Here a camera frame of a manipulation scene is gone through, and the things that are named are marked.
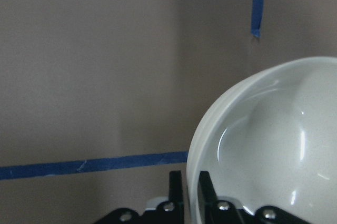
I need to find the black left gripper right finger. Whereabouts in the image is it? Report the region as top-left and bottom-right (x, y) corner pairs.
(197, 171), (217, 224)

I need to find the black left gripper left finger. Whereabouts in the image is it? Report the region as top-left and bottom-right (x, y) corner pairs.
(168, 171), (184, 223)

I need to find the white ceramic bowl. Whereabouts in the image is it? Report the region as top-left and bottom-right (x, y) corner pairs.
(186, 57), (336, 223)

